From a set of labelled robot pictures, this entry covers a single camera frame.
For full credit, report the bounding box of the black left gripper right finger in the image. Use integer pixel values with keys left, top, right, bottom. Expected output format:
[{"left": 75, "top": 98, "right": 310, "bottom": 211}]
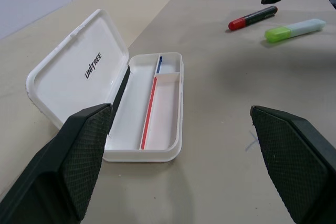
[{"left": 249, "top": 105, "right": 336, "bottom": 224}]

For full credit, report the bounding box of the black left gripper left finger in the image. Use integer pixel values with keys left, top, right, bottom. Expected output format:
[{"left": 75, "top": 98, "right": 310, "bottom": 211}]
[{"left": 0, "top": 103, "right": 113, "bottom": 224}]

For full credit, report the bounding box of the black marker with red cap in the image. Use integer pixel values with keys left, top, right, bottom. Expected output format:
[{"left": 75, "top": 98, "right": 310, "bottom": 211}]
[{"left": 227, "top": 5, "right": 278, "bottom": 31}]

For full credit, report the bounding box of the white plastic pencil case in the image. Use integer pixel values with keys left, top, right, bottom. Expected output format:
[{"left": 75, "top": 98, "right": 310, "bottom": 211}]
[{"left": 25, "top": 8, "right": 184, "bottom": 163}]

